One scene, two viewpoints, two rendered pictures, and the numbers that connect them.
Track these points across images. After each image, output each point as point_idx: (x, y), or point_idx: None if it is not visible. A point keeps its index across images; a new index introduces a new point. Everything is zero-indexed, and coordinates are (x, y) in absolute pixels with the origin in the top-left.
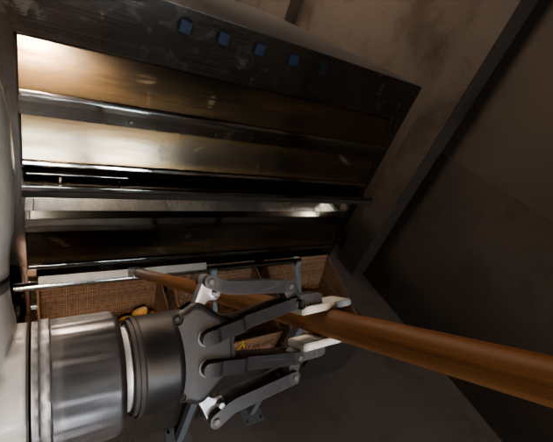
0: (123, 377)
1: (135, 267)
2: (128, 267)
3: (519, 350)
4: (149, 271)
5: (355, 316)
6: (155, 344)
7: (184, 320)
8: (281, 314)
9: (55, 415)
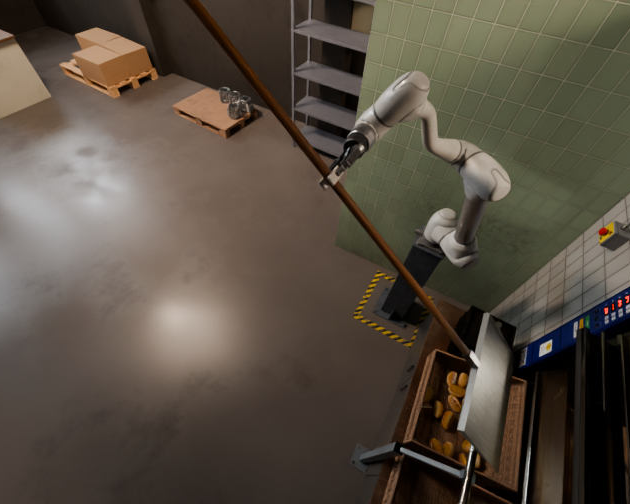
0: (352, 131)
1: (472, 353)
2: (479, 360)
3: (292, 123)
4: (450, 326)
5: (323, 162)
6: (354, 136)
7: (356, 144)
8: (341, 161)
9: (354, 127)
